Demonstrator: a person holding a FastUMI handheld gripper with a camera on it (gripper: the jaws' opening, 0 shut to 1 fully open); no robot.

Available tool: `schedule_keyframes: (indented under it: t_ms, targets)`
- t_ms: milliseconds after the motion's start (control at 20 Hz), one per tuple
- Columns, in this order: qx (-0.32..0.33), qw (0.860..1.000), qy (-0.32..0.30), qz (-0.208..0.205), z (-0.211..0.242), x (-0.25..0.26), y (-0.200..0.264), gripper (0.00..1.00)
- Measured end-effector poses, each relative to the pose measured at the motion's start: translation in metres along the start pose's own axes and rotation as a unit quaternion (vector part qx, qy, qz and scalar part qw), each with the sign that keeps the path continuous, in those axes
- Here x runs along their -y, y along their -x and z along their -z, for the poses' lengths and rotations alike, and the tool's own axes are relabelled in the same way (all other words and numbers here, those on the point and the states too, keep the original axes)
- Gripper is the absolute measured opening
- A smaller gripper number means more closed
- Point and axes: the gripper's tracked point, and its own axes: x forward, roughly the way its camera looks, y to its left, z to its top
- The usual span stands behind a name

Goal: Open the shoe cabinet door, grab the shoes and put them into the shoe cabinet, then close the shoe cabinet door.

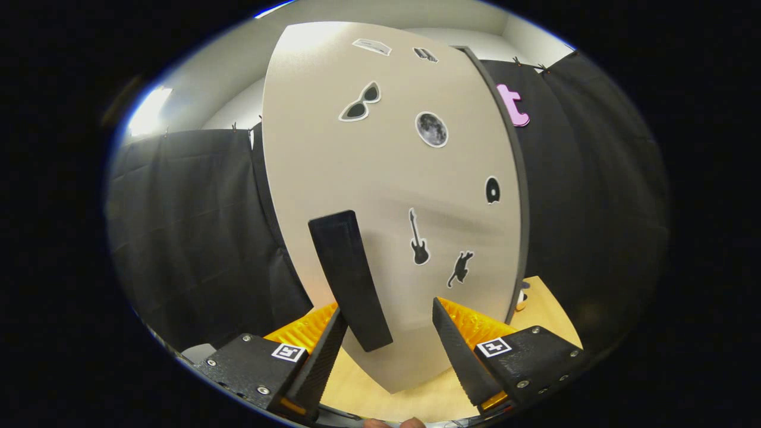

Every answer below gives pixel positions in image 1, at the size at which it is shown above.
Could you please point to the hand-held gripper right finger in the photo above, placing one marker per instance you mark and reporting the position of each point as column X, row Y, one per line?
column 461, row 356

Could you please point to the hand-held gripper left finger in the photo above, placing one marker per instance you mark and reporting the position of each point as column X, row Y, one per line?
column 321, row 368

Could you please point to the dark grey shoe cabinet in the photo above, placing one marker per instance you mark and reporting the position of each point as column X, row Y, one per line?
column 524, row 196

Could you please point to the beige shoe cabinet door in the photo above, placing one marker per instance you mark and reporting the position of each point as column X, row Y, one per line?
column 357, row 166

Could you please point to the grey table edge bar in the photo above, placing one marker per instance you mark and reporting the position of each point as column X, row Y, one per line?
column 199, row 353

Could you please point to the black backdrop cloth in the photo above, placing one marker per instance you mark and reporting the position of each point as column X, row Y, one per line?
column 190, row 226

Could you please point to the ceiling light panel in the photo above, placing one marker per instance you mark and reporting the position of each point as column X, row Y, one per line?
column 148, row 110

